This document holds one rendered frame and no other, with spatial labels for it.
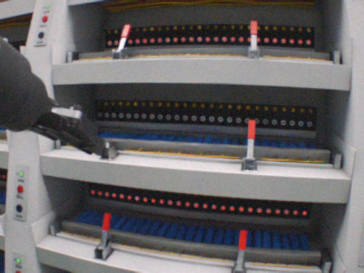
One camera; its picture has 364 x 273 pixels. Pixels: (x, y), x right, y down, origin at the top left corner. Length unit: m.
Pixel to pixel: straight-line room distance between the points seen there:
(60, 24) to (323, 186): 0.64
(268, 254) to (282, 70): 0.34
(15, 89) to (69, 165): 0.33
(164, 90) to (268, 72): 0.32
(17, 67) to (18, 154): 0.41
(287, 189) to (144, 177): 0.25
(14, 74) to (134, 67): 0.32
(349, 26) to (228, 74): 0.25
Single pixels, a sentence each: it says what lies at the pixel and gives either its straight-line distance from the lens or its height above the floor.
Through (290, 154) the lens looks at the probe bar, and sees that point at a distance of 0.57.
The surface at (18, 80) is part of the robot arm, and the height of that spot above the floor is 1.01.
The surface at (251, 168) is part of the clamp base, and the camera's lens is 0.52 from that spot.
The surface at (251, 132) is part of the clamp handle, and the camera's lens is 0.53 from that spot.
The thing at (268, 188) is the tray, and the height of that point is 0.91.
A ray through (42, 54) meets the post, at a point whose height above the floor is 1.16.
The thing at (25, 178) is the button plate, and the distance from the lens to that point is 0.68.
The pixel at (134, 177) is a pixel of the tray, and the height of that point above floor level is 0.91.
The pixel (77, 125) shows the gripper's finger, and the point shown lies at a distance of 0.37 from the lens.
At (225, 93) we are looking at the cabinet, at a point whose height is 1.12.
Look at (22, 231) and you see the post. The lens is 0.71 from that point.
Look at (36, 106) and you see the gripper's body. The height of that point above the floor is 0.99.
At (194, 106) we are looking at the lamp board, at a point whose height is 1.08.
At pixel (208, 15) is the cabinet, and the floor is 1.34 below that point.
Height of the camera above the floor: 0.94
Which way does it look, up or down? 5 degrees up
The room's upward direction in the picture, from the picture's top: 4 degrees clockwise
